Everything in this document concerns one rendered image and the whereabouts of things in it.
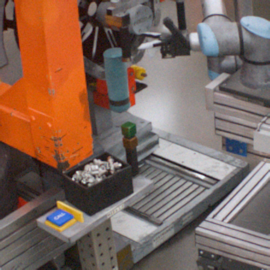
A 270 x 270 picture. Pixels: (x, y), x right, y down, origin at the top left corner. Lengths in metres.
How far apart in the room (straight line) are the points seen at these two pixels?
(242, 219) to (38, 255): 0.80
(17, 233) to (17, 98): 0.50
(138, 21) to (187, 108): 1.20
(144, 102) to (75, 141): 1.56
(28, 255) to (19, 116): 0.53
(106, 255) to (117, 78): 0.74
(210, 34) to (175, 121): 1.62
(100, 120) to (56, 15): 1.08
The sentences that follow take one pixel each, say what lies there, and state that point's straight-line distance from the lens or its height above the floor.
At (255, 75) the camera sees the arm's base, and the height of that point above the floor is 0.87.
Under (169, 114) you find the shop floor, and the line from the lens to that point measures 4.17.
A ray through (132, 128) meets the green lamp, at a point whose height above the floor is 0.65.
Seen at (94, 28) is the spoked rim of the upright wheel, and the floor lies 0.77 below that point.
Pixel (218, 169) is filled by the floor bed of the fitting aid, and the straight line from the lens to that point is 3.56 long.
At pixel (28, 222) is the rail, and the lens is 2.89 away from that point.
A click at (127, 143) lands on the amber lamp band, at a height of 0.60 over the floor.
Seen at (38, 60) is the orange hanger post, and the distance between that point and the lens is 2.64.
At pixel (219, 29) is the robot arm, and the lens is 2.54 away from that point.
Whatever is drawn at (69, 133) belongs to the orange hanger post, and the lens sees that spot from 2.76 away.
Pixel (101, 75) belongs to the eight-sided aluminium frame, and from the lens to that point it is 3.25.
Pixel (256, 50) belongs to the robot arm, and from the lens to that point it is 2.56.
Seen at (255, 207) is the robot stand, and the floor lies 0.21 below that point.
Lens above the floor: 2.00
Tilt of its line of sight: 30 degrees down
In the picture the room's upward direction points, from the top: 6 degrees counter-clockwise
